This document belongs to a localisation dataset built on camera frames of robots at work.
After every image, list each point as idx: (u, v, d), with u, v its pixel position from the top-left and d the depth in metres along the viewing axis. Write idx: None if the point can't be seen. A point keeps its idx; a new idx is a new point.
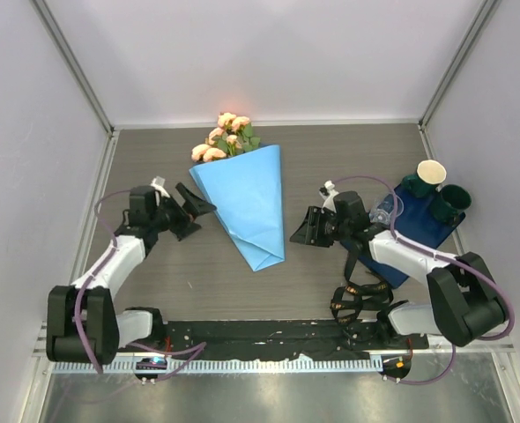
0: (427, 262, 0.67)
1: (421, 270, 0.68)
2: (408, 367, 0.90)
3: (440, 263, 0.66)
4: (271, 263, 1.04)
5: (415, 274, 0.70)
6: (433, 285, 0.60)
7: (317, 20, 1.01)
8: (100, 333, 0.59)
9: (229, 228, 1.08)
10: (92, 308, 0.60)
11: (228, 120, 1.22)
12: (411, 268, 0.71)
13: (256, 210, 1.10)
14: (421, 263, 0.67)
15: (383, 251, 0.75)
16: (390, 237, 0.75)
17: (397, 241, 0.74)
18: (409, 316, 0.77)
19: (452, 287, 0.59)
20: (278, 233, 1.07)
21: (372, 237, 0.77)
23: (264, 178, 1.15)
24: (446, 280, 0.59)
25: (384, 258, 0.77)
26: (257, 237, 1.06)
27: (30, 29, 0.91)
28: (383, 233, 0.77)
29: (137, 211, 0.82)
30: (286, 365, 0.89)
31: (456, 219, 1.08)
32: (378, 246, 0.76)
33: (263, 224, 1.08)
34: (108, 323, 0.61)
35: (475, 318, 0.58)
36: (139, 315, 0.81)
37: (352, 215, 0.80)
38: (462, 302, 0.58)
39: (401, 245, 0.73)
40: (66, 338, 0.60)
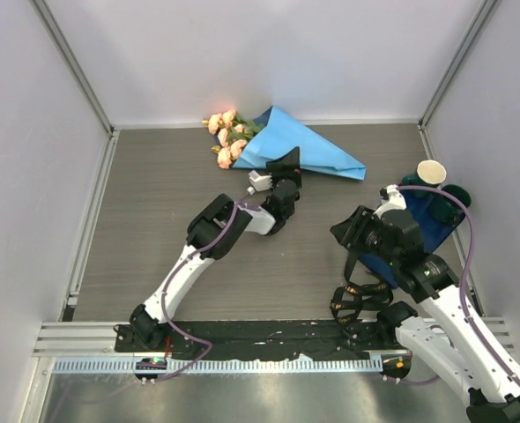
0: (499, 377, 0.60)
1: (486, 379, 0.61)
2: (408, 367, 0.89)
3: (516, 388, 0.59)
4: (364, 169, 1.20)
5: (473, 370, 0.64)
6: (498, 413, 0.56)
7: (318, 19, 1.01)
8: (229, 238, 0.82)
9: (336, 166, 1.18)
10: (238, 221, 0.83)
11: (219, 120, 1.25)
12: (470, 359, 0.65)
13: (323, 147, 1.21)
14: (494, 377, 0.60)
15: (442, 320, 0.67)
16: (461, 308, 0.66)
17: (465, 320, 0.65)
18: (424, 353, 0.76)
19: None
20: (345, 153, 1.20)
21: (437, 296, 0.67)
23: (300, 128, 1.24)
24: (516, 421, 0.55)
25: (434, 317, 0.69)
26: (348, 158, 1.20)
27: (29, 28, 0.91)
28: (450, 291, 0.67)
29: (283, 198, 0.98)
30: (286, 365, 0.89)
31: (456, 219, 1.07)
32: (439, 308, 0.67)
33: (336, 149, 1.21)
34: (234, 237, 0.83)
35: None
36: (174, 297, 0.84)
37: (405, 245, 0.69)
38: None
39: (470, 330, 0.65)
40: (204, 225, 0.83)
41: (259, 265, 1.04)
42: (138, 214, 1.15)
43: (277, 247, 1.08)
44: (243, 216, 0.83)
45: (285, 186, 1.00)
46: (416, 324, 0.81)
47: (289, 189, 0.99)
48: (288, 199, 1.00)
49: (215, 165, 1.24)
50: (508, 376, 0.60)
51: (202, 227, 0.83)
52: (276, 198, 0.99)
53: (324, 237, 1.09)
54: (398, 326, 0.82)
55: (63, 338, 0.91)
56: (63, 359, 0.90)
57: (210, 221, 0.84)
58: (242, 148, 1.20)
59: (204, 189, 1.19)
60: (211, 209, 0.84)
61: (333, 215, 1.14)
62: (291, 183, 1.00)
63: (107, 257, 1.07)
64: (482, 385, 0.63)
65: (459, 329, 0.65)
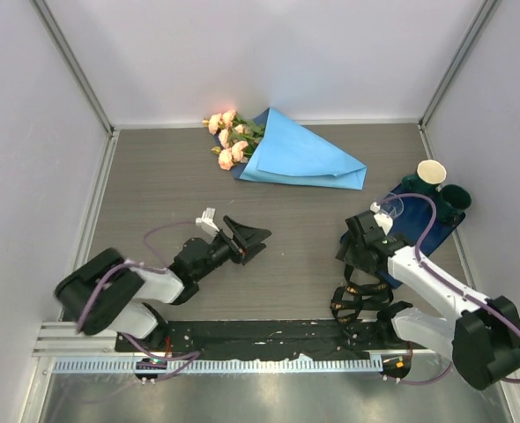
0: (454, 300, 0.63)
1: (447, 307, 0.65)
2: (408, 367, 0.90)
3: (471, 305, 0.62)
4: (363, 174, 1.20)
5: (438, 307, 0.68)
6: (460, 329, 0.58)
7: (318, 20, 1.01)
8: (109, 306, 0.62)
9: (334, 174, 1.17)
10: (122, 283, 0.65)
11: (219, 120, 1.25)
12: (434, 299, 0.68)
13: (323, 155, 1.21)
14: (449, 300, 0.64)
15: (403, 272, 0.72)
16: (414, 258, 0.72)
17: (420, 264, 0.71)
18: (416, 330, 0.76)
19: (481, 334, 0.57)
20: (345, 154, 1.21)
21: (392, 253, 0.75)
23: (303, 134, 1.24)
24: (476, 330, 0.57)
25: (402, 277, 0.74)
26: (348, 164, 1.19)
27: (30, 29, 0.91)
28: (406, 249, 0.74)
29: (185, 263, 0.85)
30: (286, 365, 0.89)
31: (456, 219, 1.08)
32: (397, 264, 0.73)
33: (338, 156, 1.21)
34: (115, 307, 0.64)
35: (499, 362, 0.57)
36: (143, 318, 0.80)
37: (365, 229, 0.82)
38: (487, 349, 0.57)
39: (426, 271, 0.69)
40: (78, 285, 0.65)
41: (259, 265, 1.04)
42: (138, 214, 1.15)
43: (277, 247, 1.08)
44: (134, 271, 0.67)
45: (194, 245, 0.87)
46: (408, 312, 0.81)
47: (196, 251, 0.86)
48: (194, 264, 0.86)
49: (215, 165, 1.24)
50: (463, 298, 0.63)
51: (73, 292, 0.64)
52: (179, 262, 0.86)
53: (324, 238, 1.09)
54: (394, 315, 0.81)
55: (64, 338, 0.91)
56: (63, 359, 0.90)
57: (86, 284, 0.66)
58: (244, 149, 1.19)
59: (204, 189, 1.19)
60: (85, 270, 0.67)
61: (334, 215, 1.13)
62: (199, 245, 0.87)
63: None
64: (447, 315, 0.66)
65: (415, 273, 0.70)
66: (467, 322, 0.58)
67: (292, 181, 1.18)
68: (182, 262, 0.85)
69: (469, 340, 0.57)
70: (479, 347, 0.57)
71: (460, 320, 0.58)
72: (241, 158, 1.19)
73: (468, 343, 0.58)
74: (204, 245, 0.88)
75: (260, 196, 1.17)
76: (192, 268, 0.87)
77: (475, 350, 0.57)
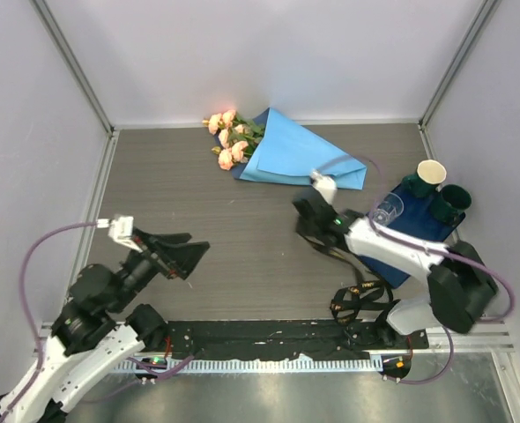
0: (419, 257, 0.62)
1: (414, 267, 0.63)
2: (408, 367, 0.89)
3: (434, 257, 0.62)
4: (362, 174, 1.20)
5: (406, 270, 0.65)
6: (432, 285, 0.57)
7: (317, 19, 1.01)
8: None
9: (334, 173, 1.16)
10: None
11: (219, 120, 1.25)
12: (399, 263, 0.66)
13: (323, 155, 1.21)
14: (415, 260, 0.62)
15: (363, 247, 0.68)
16: (370, 229, 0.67)
17: (377, 233, 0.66)
18: (414, 318, 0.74)
19: (452, 282, 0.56)
20: (345, 154, 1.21)
21: (349, 231, 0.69)
23: (304, 133, 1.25)
24: (447, 279, 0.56)
25: (363, 252, 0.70)
26: (348, 164, 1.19)
27: (30, 28, 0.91)
28: (359, 221, 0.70)
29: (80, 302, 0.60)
30: (286, 365, 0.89)
31: (456, 219, 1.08)
32: (356, 241, 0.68)
33: (338, 156, 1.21)
34: None
35: (473, 302, 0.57)
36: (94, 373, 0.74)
37: (316, 211, 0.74)
38: (461, 293, 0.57)
39: (384, 239, 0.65)
40: None
41: (259, 265, 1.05)
42: (138, 214, 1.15)
43: (277, 248, 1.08)
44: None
45: (91, 275, 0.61)
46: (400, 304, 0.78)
47: (92, 287, 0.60)
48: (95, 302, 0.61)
49: (215, 165, 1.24)
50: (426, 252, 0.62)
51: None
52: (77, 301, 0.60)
53: None
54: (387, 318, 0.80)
55: None
56: None
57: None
58: (244, 149, 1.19)
59: (204, 189, 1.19)
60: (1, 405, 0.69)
61: None
62: (101, 275, 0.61)
63: (107, 257, 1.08)
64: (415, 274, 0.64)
65: (375, 243, 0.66)
66: (437, 275, 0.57)
67: (293, 181, 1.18)
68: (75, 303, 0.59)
69: (443, 293, 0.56)
70: (454, 297, 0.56)
71: (430, 276, 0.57)
72: (241, 159, 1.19)
73: (442, 296, 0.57)
74: (106, 277, 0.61)
75: (260, 196, 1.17)
76: (92, 307, 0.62)
77: (451, 301, 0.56)
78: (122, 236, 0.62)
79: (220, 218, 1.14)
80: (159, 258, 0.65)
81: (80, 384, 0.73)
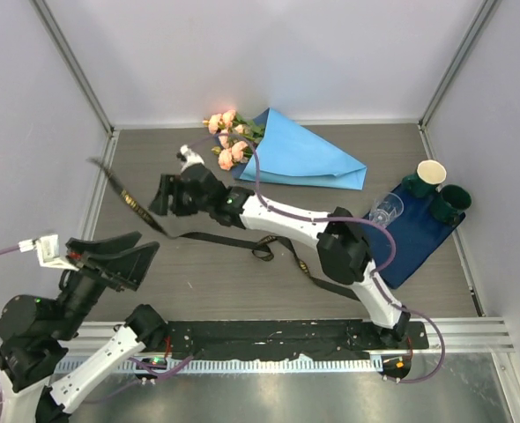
0: (307, 228, 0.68)
1: (303, 236, 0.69)
2: (408, 367, 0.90)
3: (320, 226, 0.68)
4: (362, 175, 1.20)
5: (296, 239, 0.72)
6: (320, 250, 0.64)
7: (317, 19, 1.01)
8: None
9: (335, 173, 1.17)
10: None
11: (219, 120, 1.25)
12: (292, 234, 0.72)
13: (323, 155, 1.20)
14: (304, 231, 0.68)
15: (257, 222, 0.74)
16: (262, 205, 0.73)
17: (269, 211, 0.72)
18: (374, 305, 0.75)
19: (336, 243, 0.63)
20: (345, 154, 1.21)
21: (242, 210, 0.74)
23: (304, 133, 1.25)
24: (331, 242, 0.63)
25: (259, 226, 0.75)
26: (348, 164, 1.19)
27: (30, 27, 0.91)
28: (252, 200, 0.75)
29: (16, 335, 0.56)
30: (286, 365, 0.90)
31: (456, 219, 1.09)
32: (249, 218, 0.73)
33: (338, 155, 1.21)
34: None
35: (358, 257, 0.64)
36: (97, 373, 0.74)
37: (209, 190, 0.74)
38: (345, 251, 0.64)
39: (275, 213, 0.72)
40: None
41: (259, 266, 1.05)
42: (138, 214, 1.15)
43: (277, 247, 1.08)
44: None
45: (21, 304, 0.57)
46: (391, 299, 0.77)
47: (21, 320, 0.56)
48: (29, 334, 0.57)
49: (215, 165, 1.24)
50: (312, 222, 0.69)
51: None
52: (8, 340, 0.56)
53: None
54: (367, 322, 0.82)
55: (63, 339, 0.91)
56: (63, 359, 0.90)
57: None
58: (244, 149, 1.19)
59: None
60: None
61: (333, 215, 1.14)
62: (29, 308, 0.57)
63: None
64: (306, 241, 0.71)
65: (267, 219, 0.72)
66: (324, 241, 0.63)
67: (293, 181, 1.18)
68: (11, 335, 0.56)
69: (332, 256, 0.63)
70: (340, 256, 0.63)
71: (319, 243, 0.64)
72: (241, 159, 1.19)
73: (330, 257, 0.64)
74: (35, 304, 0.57)
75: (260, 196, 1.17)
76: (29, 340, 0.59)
77: (339, 261, 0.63)
78: (51, 259, 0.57)
79: None
80: (100, 272, 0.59)
81: (83, 386, 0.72)
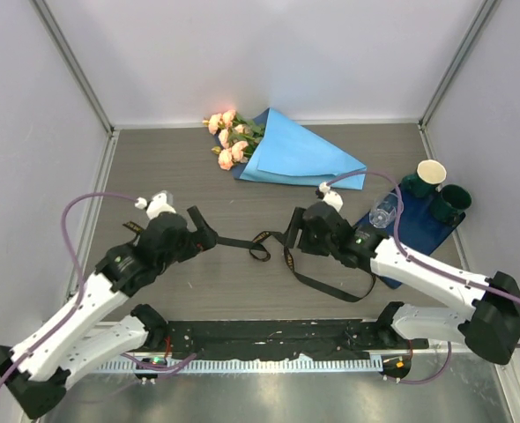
0: (458, 291, 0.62)
1: (451, 298, 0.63)
2: (408, 367, 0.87)
3: (476, 292, 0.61)
4: (362, 174, 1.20)
5: (437, 296, 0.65)
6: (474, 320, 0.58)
7: (318, 19, 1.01)
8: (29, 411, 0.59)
9: (335, 173, 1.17)
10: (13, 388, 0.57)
11: (219, 120, 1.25)
12: (428, 290, 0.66)
13: (323, 155, 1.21)
14: (455, 293, 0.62)
15: (390, 270, 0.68)
16: (399, 253, 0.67)
17: (407, 260, 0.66)
18: (418, 327, 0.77)
19: (498, 321, 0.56)
20: (345, 154, 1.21)
21: (374, 254, 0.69)
23: (305, 133, 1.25)
24: (494, 317, 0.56)
25: (388, 274, 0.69)
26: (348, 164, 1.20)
27: (30, 28, 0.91)
28: (385, 243, 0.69)
29: (146, 241, 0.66)
30: (286, 365, 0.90)
31: (456, 219, 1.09)
32: (382, 264, 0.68)
33: (338, 155, 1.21)
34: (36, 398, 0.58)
35: (513, 335, 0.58)
36: (118, 345, 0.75)
37: (332, 227, 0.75)
38: (505, 329, 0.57)
39: (413, 264, 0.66)
40: None
41: (259, 265, 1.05)
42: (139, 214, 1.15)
43: (276, 248, 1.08)
44: (15, 391, 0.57)
45: (173, 216, 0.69)
46: (403, 311, 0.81)
47: (177, 223, 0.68)
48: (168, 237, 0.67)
49: (215, 165, 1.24)
50: (466, 285, 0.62)
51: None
52: (152, 232, 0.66)
53: None
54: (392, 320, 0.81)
55: None
56: None
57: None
58: (244, 149, 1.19)
59: (204, 189, 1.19)
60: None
61: None
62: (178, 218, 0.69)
63: None
64: (449, 304, 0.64)
65: (406, 270, 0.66)
66: (483, 314, 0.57)
67: (293, 181, 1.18)
68: (154, 230, 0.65)
69: (489, 331, 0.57)
70: (501, 336, 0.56)
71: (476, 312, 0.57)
72: (241, 159, 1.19)
73: (487, 334, 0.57)
74: (184, 220, 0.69)
75: (260, 196, 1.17)
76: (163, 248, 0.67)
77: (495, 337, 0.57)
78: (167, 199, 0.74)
79: (221, 218, 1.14)
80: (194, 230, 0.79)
81: (91, 357, 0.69)
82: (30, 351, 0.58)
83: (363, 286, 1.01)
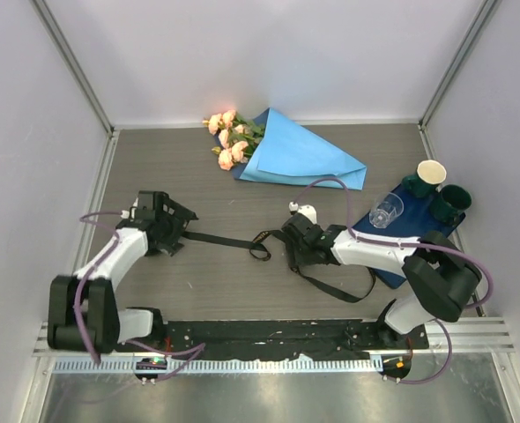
0: (394, 252, 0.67)
1: (394, 263, 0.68)
2: (408, 367, 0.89)
3: (409, 250, 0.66)
4: (363, 174, 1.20)
5: (389, 267, 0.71)
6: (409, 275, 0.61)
7: (318, 19, 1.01)
8: (100, 322, 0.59)
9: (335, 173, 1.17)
10: (92, 298, 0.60)
11: (219, 120, 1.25)
12: (381, 263, 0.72)
13: (323, 155, 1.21)
14: (391, 255, 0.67)
15: (350, 254, 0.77)
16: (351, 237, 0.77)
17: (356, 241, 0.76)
18: (404, 315, 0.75)
19: (428, 271, 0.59)
20: (345, 154, 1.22)
21: (333, 243, 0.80)
23: (305, 133, 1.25)
24: (422, 268, 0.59)
25: (352, 261, 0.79)
26: (348, 164, 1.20)
27: (30, 27, 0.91)
28: (342, 235, 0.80)
29: (144, 209, 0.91)
30: (286, 365, 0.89)
31: (456, 219, 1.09)
32: (342, 249, 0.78)
33: (338, 155, 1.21)
34: (109, 315, 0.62)
35: (455, 288, 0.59)
36: (139, 315, 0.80)
37: (303, 232, 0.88)
38: (441, 280, 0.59)
39: (363, 244, 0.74)
40: (65, 329, 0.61)
41: (259, 265, 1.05)
42: None
43: (276, 247, 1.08)
44: (92, 301, 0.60)
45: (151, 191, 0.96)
46: (396, 303, 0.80)
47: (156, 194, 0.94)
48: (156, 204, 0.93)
49: (215, 165, 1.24)
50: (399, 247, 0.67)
51: (65, 331, 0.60)
52: (145, 199, 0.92)
53: None
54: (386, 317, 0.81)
55: None
56: (63, 359, 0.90)
57: (67, 320, 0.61)
58: (244, 149, 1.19)
59: (204, 189, 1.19)
60: (59, 311, 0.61)
61: (333, 214, 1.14)
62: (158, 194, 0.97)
63: None
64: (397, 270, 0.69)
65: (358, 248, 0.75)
66: (413, 267, 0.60)
67: (293, 181, 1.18)
68: (147, 196, 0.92)
69: (424, 285, 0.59)
70: (434, 285, 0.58)
71: (406, 267, 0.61)
72: (241, 159, 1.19)
73: (421, 286, 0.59)
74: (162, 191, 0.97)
75: (260, 196, 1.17)
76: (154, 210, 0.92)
77: (433, 289, 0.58)
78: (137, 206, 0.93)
79: (221, 218, 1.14)
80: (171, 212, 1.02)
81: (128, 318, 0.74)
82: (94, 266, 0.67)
83: (363, 286, 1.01)
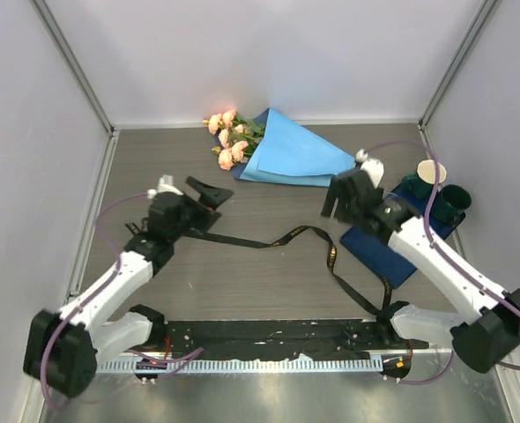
0: (471, 293, 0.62)
1: (461, 298, 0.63)
2: (408, 367, 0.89)
3: (489, 300, 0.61)
4: None
5: (452, 297, 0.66)
6: (477, 324, 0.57)
7: (318, 18, 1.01)
8: (68, 372, 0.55)
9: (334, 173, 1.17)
10: (65, 347, 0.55)
11: (219, 120, 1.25)
12: (441, 280, 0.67)
13: (323, 155, 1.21)
14: (465, 293, 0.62)
15: (412, 252, 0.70)
16: (426, 236, 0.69)
17: (431, 245, 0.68)
18: (418, 329, 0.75)
19: (498, 333, 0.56)
20: (345, 154, 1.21)
21: (399, 228, 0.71)
23: (304, 133, 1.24)
24: (496, 328, 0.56)
25: (403, 252, 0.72)
26: (348, 164, 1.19)
27: (30, 29, 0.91)
28: (412, 222, 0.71)
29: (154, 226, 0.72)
30: (286, 365, 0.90)
31: (456, 219, 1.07)
32: (403, 241, 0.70)
33: (337, 156, 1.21)
34: (81, 362, 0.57)
35: (500, 351, 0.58)
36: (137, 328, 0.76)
37: (361, 193, 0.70)
38: (499, 342, 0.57)
39: (438, 255, 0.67)
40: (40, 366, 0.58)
41: (260, 265, 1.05)
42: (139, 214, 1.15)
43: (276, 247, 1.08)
44: (63, 352, 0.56)
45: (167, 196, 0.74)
46: (405, 309, 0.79)
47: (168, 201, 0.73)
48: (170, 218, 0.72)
49: (215, 165, 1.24)
50: (480, 291, 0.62)
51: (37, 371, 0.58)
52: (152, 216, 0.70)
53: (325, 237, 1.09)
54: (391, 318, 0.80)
55: None
56: None
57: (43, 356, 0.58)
58: (244, 149, 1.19)
59: None
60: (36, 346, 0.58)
61: None
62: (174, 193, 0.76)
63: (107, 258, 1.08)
64: (457, 304, 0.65)
65: (426, 255, 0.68)
66: (487, 321, 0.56)
67: (292, 181, 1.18)
68: (155, 215, 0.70)
69: (486, 339, 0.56)
70: (492, 346, 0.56)
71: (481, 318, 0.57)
72: (241, 158, 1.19)
73: (480, 337, 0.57)
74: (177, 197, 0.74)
75: (260, 196, 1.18)
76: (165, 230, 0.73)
77: (490, 349, 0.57)
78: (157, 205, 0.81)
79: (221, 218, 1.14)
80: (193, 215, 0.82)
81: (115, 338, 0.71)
82: (81, 307, 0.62)
83: (362, 286, 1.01)
